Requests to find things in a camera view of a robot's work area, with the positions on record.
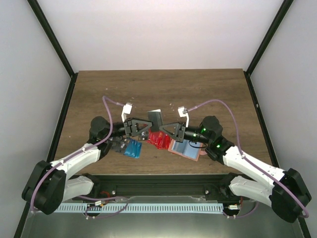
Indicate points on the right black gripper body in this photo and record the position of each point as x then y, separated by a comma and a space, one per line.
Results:
180, 138

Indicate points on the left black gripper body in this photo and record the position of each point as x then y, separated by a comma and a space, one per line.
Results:
127, 125

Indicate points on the single black card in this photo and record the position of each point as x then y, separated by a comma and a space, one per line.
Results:
155, 117

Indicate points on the pink leather card holder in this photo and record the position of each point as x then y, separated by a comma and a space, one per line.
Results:
187, 149

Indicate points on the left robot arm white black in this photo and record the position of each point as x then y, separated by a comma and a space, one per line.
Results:
52, 183

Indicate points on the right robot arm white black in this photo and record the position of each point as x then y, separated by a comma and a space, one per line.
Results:
285, 192

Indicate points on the red VIP card pile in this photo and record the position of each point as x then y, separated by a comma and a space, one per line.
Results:
159, 139

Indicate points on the black card pile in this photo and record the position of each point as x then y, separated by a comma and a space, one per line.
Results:
120, 144

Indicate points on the blue card pile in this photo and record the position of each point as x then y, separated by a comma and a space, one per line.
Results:
132, 148

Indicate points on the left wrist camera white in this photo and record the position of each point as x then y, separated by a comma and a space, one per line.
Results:
126, 110

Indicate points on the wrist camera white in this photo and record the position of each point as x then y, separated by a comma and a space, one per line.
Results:
126, 110
183, 113

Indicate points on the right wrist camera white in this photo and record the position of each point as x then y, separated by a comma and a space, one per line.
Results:
183, 113

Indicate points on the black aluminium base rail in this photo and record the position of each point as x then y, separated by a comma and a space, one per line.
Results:
211, 187

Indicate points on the light blue slotted cable duct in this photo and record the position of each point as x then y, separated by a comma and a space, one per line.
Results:
200, 208

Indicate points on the left black frame post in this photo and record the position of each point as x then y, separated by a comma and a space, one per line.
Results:
39, 14

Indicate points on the black frame post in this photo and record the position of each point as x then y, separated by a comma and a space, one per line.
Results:
39, 14
282, 11

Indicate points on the right black frame post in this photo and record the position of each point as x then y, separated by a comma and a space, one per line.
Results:
282, 11

